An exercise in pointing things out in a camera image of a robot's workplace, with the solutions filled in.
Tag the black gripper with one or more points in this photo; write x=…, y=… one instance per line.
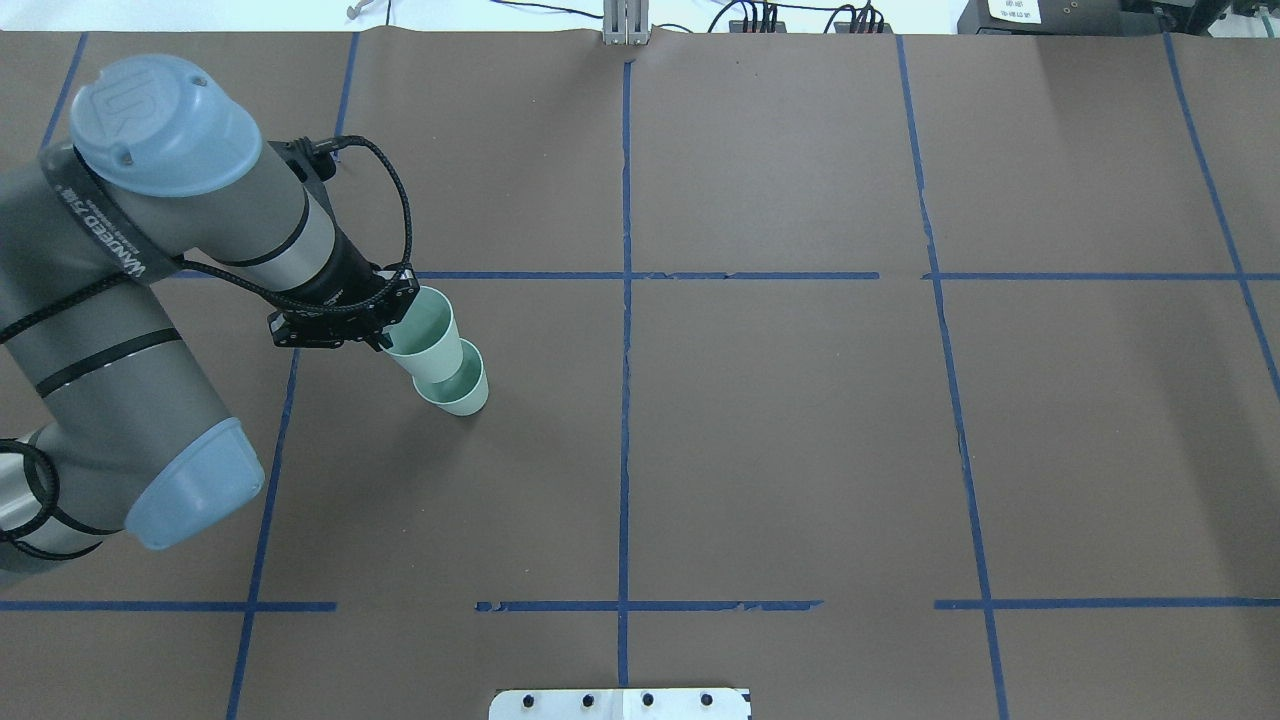
x=343, y=277

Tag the green plastic cup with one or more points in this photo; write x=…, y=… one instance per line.
x=464, y=393
x=426, y=342

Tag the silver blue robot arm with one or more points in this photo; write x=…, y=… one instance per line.
x=163, y=173

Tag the brown paper table mat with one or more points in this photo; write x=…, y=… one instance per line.
x=925, y=377

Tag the black mini pc box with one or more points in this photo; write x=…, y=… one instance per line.
x=1056, y=18

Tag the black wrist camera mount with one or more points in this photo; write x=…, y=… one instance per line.
x=310, y=160

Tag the aluminium frame post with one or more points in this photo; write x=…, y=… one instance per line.
x=626, y=22

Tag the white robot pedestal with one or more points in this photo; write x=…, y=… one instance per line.
x=623, y=703

